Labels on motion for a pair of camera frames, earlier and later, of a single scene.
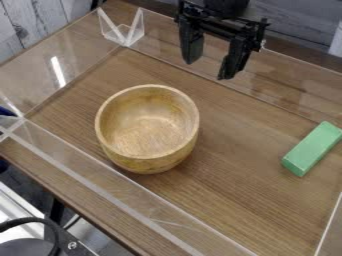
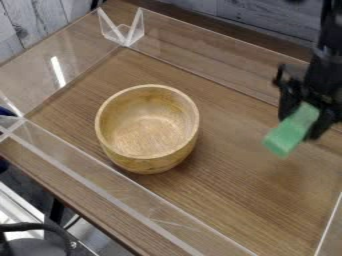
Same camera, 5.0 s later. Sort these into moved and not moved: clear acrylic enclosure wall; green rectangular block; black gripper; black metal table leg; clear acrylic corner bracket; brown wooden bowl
Moved: green rectangular block; black gripper
Not moved: clear acrylic corner bracket; brown wooden bowl; black metal table leg; clear acrylic enclosure wall
